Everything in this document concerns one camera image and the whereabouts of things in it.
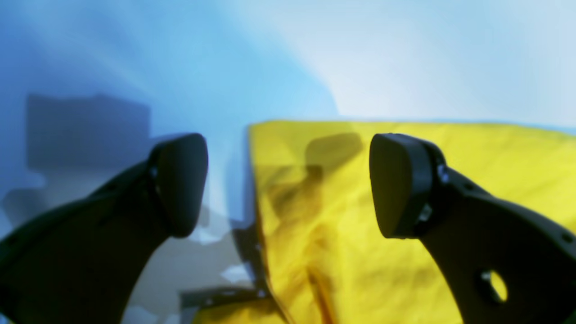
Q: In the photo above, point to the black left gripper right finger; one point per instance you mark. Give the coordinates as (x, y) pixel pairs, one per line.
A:
(503, 263)

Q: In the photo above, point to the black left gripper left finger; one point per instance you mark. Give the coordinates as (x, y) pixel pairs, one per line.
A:
(78, 264)

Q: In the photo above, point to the yellow t-shirt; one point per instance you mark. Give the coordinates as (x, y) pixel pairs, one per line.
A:
(325, 259)

